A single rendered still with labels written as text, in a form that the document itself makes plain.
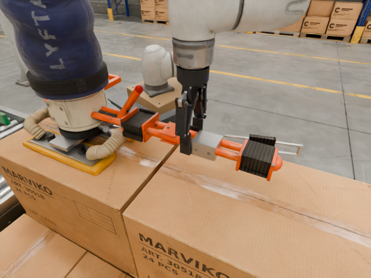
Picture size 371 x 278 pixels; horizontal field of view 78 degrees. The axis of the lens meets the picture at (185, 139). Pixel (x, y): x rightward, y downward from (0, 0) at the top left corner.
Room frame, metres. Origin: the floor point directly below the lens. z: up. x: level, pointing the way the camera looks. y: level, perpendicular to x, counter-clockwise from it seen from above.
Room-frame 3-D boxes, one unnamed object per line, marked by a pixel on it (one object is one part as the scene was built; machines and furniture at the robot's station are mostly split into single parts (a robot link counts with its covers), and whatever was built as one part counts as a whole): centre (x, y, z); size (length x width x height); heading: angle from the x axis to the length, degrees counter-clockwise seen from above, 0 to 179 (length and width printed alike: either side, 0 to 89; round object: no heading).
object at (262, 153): (0.43, -0.18, 1.07); 0.08 x 0.07 x 0.05; 64
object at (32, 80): (0.70, 0.36, 1.19); 0.23 x 0.23 x 0.04
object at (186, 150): (0.48, 0.00, 1.08); 0.03 x 0.01 x 0.07; 63
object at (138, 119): (0.58, 0.14, 1.07); 0.10 x 0.08 x 0.06; 154
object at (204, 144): (0.49, -0.06, 1.07); 0.07 x 0.07 x 0.04; 64
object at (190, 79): (0.51, -0.02, 1.23); 0.08 x 0.07 x 0.09; 153
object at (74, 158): (0.61, 0.40, 0.97); 0.34 x 0.10 x 0.05; 64
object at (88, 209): (0.68, 0.36, 0.74); 0.60 x 0.40 x 0.40; 64
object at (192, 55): (0.51, -0.02, 1.30); 0.09 x 0.09 x 0.06
